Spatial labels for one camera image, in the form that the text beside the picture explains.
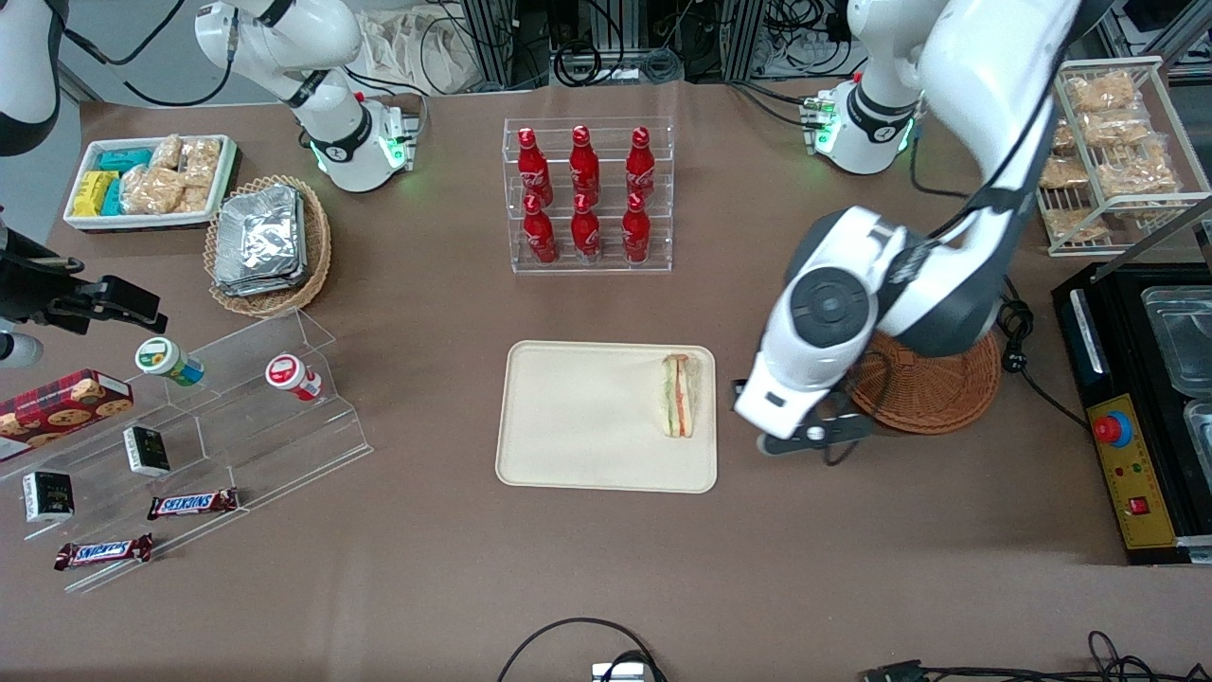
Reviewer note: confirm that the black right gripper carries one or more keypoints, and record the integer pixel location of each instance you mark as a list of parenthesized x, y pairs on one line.
[(30, 287)]

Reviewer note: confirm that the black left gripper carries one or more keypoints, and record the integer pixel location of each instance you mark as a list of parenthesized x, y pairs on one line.
[(738, 388)]

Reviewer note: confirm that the triangle sandwich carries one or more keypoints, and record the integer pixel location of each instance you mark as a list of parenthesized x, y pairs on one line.
[(680, 398)]

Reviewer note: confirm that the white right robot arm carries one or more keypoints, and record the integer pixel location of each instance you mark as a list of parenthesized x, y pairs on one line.
[(284, 38)]

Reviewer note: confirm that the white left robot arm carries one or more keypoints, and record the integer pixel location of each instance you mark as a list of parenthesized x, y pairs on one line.
[(985, 57)]

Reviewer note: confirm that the round brown wicker basket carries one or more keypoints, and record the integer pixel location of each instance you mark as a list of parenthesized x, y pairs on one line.
[(937, 388)]

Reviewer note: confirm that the light oval wicker basket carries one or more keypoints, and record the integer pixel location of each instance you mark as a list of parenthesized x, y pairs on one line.
[(317, 246)]

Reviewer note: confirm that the cream plastic tray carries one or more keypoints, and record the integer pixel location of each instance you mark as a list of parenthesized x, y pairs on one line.
[(587, 426)]

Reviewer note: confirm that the silver metal tray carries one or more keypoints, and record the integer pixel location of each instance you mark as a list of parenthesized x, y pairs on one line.
[(1201, 431), (1179, 341)]

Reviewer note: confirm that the cup with green lid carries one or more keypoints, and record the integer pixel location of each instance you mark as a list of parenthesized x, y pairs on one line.
[(163, 358)]

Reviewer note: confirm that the teal snack pack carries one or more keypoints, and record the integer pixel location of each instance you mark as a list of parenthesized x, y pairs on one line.
[(125, 159), (114, 199)]

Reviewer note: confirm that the clear bag of puffed snacks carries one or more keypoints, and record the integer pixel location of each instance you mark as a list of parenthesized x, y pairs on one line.
[(151, 191), (167, 152), (196, 199), (202, 161)]

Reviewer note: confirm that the yellow snack pack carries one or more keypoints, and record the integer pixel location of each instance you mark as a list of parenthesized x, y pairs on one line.
[(92, 194)]

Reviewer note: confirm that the red plaid cookie box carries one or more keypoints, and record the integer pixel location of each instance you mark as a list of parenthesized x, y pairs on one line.
[(62, 407)]

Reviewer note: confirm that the stack of foil containers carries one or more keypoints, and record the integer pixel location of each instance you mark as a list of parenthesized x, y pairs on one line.
[(258, 242)]

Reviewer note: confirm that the small black box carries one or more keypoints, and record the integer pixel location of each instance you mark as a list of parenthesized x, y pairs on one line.
[(47, 497), (147, 452)]

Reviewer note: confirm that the white rectangular snack bin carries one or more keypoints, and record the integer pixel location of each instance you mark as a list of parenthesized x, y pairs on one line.
[(227, 180)]

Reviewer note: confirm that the cup with red lid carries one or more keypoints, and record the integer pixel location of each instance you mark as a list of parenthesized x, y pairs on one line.
[(289, 374)]

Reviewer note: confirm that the clear acrylic tiered stand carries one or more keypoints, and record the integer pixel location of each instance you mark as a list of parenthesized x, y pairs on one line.
[(284, 436)]

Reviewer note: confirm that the Snickers chocolate bar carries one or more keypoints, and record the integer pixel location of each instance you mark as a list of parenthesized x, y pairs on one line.
[(192, 504), (104, 552)]

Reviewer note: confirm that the red cola bottle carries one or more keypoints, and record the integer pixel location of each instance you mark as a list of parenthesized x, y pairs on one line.
[(636, 232), (586, 232), (535, 170), (641, 166), (541, 235), (584, 166)]

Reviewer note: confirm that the black sealing machine yellow panel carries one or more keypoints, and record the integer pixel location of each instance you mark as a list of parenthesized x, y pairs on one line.
[(1136, 474)]

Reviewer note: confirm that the clear bag of crackers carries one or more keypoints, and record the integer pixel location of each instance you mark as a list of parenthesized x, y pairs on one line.
[(1136, 172), (1115, 128), (1100, 92), (1075, 224), (1065, 139), (1065, 172)]

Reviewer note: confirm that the clear acrylic bottle rack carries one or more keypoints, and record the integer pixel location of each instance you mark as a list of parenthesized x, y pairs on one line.
[(587, 265)]

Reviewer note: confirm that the small silver device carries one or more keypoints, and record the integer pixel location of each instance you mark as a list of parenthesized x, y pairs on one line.
[(620, 673)]

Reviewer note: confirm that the silver metal bar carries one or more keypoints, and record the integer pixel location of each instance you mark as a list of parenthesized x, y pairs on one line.
[(1165, 235)]

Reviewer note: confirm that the white cloth bag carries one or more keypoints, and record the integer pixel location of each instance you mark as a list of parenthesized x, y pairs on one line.
[(417, 52)]

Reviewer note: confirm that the aluminium frame post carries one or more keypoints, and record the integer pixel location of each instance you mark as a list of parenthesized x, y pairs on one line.
[(497, 38), (745, 38)]

